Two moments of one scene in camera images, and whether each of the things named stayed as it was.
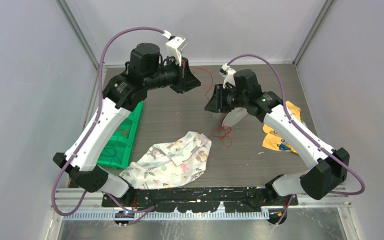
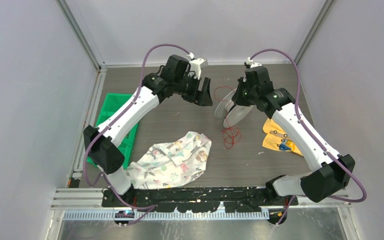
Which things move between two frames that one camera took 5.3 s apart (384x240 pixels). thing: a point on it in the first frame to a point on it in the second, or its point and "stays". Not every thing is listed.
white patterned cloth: x=171 y=164 stays
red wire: x=224 y=133 to x=232 y=134
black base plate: x=202 y=200 stays
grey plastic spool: x=232 y=116 stays
